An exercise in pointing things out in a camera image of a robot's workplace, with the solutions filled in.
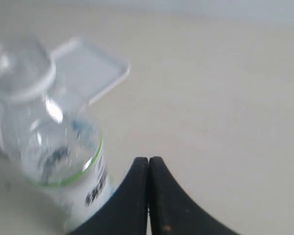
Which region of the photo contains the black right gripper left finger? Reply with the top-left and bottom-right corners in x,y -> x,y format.
72,157 -> 149,235

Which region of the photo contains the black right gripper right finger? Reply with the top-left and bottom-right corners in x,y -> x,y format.
148,157 -> 236,235

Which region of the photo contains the clear plastic water bottle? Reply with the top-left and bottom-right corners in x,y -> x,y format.
0,35 -> 113,232

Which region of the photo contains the white rectangular plastic tray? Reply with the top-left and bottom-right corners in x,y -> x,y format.
0,36 -> 131,152

